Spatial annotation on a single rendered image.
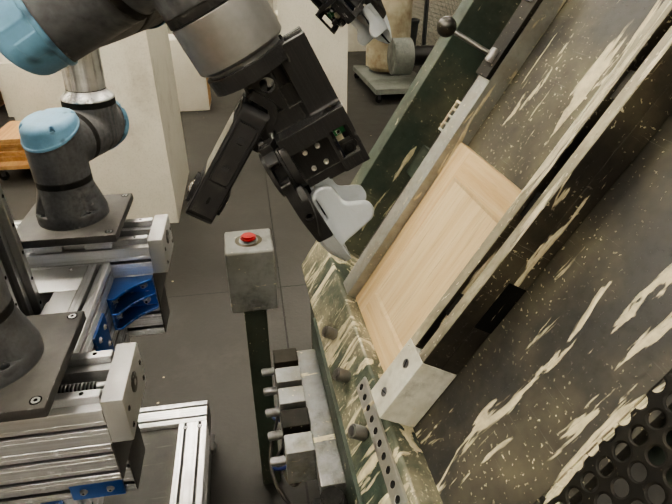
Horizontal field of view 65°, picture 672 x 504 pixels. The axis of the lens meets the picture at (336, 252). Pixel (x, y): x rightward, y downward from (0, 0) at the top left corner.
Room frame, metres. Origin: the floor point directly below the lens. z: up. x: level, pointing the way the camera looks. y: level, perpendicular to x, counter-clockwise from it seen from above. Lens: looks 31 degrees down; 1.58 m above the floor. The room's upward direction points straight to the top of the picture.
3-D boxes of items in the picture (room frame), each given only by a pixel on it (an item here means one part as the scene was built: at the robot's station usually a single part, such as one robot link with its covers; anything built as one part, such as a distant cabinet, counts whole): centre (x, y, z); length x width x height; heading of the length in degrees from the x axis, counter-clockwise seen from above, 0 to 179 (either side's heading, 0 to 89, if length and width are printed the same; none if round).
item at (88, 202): (1.08, 0.60, 1.09); 0.15 x 0.15 x 0.10
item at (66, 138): (1.09, 0.60, 1.20); 0.13 x 0.12 x 0.14; 167
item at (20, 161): (4.03, 2.41, 0.15); 0.61 x 0.51 x 0.31; 9
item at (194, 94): (5.87, 1.70, 0.36); 0.58 x 0.45 x 0.72; 99
